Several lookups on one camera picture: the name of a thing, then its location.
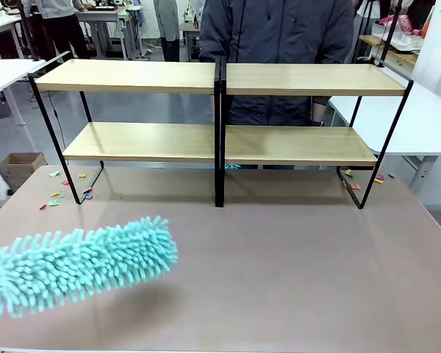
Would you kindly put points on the teal chenille duster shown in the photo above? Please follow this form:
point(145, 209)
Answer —
point(84, 263)
point(233, 166)

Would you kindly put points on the bystander in grey coat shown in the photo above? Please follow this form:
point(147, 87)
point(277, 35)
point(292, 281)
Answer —
point(169, 29)

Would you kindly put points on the brown cardboard box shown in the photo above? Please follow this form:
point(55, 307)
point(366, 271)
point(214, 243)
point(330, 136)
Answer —
point(22, 165)

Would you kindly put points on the person in dark grey jacket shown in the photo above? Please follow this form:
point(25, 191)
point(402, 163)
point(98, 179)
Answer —
point(275, 33)

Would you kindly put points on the wooden two-tier shelf black frame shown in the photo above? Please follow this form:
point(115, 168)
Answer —
point(132, 84)
point(316, 89)

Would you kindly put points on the wooden workbench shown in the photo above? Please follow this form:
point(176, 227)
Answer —
point(400, 55)

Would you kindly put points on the pink printed sign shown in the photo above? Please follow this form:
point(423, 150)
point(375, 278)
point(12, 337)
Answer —
point(404, 23)

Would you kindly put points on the black pole stand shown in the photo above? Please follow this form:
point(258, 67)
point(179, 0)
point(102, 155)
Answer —
point(389, 36)

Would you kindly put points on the bystander in black trousers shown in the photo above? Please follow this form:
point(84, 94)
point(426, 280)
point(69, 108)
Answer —
point(62, 29)

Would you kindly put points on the white table with round legs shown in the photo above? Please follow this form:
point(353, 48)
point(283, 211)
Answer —
point(3, 73)

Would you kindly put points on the grey metal desk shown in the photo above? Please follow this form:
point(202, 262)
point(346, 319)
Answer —
point(106, 22)

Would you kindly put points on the person's left forearm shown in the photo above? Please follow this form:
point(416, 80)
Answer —
point(318, 114)

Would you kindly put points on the white table with square leg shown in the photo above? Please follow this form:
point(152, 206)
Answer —
point(419, 125)

